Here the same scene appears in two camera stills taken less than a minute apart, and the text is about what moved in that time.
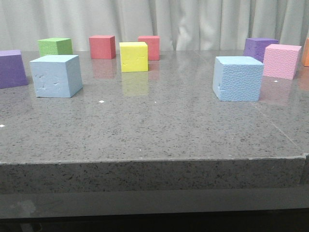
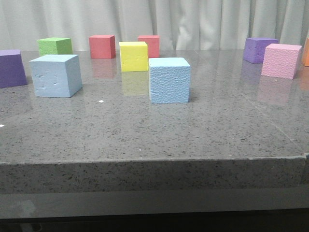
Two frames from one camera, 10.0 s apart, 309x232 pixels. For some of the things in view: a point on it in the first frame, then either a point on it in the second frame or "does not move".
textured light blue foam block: x=237 y=78 -> x=169 y=79
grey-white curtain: x=181 y=25 does not move
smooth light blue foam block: x=57 y=76 does not move
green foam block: x=55 y=46 does not move
